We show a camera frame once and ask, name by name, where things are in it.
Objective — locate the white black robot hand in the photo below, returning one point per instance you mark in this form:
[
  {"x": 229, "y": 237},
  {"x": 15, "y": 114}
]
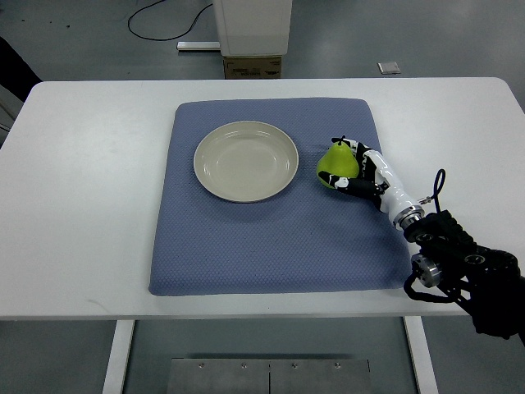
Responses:
[{"x": 378, "y": 183}]

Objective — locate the green pear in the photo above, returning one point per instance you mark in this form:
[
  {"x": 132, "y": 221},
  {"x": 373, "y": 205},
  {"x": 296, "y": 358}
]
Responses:
[{"x": 339, "y": 160}]

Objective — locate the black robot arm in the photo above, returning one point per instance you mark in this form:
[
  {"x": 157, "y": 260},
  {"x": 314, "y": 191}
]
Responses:
[{"x": 451, "y": 267}]

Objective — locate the small grey floor plate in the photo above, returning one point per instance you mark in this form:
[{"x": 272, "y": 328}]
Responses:
[{"x": 388, "y": 68}]

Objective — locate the beige round plate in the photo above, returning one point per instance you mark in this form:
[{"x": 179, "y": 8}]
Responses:
[{"x": 246, "y": 161}]

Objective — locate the blue textured mat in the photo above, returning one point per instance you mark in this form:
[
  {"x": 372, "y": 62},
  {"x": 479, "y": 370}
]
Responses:
[{"x": 306, "y": 238}]

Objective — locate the brown cardboard box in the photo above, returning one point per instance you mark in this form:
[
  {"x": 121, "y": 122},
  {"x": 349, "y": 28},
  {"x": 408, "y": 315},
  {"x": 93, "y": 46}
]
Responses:
[{"x": 252, "y": 68}]

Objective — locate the white right table leg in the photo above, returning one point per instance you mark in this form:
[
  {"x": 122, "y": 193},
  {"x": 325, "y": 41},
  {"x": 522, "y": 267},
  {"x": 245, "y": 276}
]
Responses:
[{"x": 420, "y": 355}]

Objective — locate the white table leg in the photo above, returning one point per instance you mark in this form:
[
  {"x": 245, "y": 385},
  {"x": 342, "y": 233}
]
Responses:
[
  {"x": 118, "y": 358},
  {"x": 420, "y": 355}
]

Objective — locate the white left table leg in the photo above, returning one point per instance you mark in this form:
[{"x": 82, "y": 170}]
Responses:
[{"x": 118, "y": 358}]

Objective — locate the dark object at left edge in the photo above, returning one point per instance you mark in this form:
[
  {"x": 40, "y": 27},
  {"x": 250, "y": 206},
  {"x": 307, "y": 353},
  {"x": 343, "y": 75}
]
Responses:
[{"x": 16, "y": 75}]

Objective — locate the aluminium floor rail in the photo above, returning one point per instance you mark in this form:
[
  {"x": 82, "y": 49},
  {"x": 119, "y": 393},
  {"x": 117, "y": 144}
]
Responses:
[{"x": 198, "y": 46}]

